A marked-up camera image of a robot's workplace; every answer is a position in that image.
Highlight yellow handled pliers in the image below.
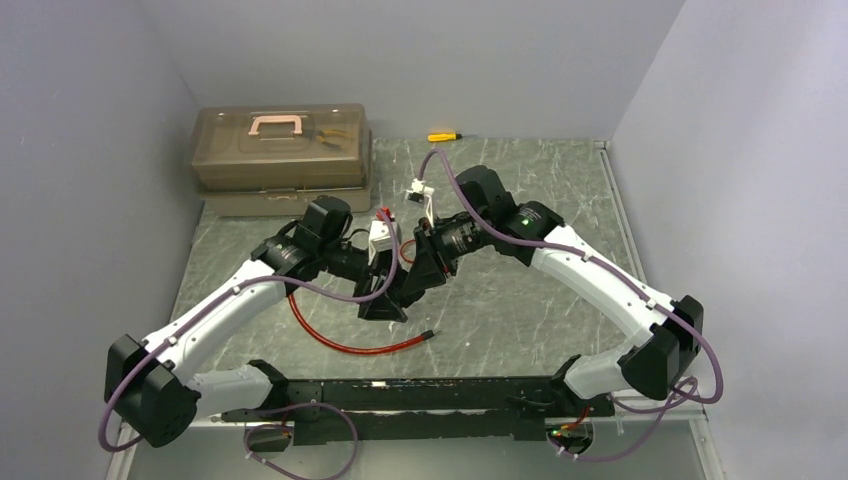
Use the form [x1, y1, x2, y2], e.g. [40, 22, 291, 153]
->
[313, 129, 353, 150]

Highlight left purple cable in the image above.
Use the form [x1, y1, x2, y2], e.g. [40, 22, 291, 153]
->
[97, 210, 402, 480]

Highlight red cable lock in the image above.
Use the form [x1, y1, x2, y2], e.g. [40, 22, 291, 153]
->
[287, 295, 439, 356]

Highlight purple cable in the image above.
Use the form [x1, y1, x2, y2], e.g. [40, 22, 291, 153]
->
[417, 148, 725, 464]
[97, 210, 402, 480]

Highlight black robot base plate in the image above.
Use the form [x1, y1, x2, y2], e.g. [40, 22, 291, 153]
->
[221, 376, 615, 446]

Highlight yellow handled screwdriver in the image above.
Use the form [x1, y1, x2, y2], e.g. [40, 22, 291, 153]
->
[427, 132, 463, 143]

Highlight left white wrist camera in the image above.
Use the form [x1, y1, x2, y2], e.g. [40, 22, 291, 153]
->
[368, 207, 403, 263]

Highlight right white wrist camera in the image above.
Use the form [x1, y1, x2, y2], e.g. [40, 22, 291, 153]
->
[406, 178, 436, 226]

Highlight pink toolbox handle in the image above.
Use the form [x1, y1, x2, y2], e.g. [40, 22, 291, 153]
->
[247, 114, 303, 137]

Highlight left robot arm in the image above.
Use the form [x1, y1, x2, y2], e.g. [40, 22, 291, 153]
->
[98, 196, 402, 452]

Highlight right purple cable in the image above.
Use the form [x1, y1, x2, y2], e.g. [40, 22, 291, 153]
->
[417, 148, 725, 464]

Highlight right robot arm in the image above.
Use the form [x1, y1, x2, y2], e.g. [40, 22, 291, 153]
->
[402, 166, 704, 403]

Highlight brown translucent plastic toolbox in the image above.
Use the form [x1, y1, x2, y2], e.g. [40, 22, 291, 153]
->
[190, 103, 374, 217]

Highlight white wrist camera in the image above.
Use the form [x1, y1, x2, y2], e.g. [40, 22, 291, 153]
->
[406, 178, 436, 226]
[368, 207, 403, 263]

